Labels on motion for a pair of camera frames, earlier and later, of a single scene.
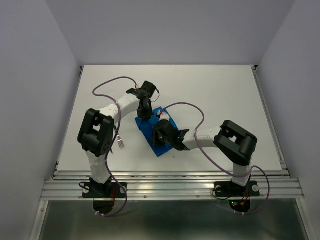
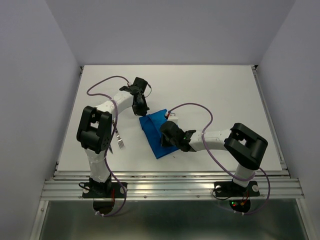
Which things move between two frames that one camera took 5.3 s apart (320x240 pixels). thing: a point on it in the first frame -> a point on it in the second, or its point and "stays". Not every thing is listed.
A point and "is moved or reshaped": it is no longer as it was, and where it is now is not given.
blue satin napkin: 146,126 is moved or reshaped
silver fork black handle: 119,140 stays
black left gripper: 146,115 -> 143,111
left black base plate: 107,190 stays
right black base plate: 230,189 stays
